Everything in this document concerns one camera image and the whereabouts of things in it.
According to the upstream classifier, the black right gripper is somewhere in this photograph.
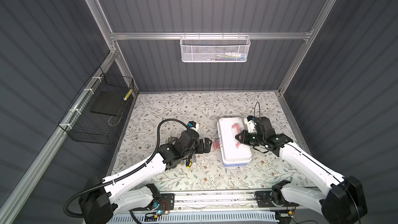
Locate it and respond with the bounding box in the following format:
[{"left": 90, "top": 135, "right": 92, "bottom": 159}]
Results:
[{"left": 235, "top": 129, "right": 264, "bottom": 146}]

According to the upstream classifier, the pink tool box handle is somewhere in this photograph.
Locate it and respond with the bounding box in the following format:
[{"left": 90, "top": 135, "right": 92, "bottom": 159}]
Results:
[{"left": 231, "top": 123, "right": 241, "bottom": 149}]

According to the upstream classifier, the white blue tool box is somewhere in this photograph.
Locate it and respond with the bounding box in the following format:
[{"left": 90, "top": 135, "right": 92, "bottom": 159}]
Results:
[{"left": 217, "top": 117, "right": 252, "bottom": 167}]

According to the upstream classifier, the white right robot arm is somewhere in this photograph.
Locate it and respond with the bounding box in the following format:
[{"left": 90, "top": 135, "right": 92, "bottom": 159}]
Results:
[{"left": 235, "top": 116, "right": 368, "bottom": 224}]

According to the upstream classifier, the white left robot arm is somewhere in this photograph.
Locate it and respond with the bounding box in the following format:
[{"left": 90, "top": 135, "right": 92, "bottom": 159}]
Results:
[{"left": 78, "top": 129, "right": 212, "bottom": 224}]

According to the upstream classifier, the yellow tag in basket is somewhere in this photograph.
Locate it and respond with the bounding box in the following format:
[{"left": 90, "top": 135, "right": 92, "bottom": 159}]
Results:
[{"left": 123, "top": 89, "right": 134, "bottom": 101}]

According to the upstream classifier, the black pad in basket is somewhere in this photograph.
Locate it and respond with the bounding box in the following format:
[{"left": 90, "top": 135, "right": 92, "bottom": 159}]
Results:
[{"left": 90, "top": 91, "right": 127, "bottom": 117}]

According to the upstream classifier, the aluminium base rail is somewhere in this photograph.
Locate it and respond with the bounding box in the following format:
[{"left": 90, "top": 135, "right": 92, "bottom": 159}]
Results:
[{"left": 156, "top": 188, "right": 304, "bottom": 212}]

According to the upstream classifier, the white ventilated cable duct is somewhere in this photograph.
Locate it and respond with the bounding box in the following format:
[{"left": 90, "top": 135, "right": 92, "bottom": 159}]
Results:
[{"left": 107, "top": 210, "right": 280, "bottom": 224}]

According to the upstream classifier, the white wire mesh basket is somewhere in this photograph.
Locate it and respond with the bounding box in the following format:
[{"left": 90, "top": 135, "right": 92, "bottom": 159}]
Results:
[{"left": 179, "top": 34, "right": 251, "bottom": 63}]

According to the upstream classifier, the black wire mesh basket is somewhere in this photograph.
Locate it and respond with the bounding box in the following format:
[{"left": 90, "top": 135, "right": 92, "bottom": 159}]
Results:
[{"left": 59, "top": 67, "right": 134, "bottom": 145}]

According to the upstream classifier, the black corrugated cable hose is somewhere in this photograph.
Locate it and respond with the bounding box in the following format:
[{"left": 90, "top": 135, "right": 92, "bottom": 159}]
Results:
[{"left": 63, "top": 118, "right": 189, "bottom": 219}]

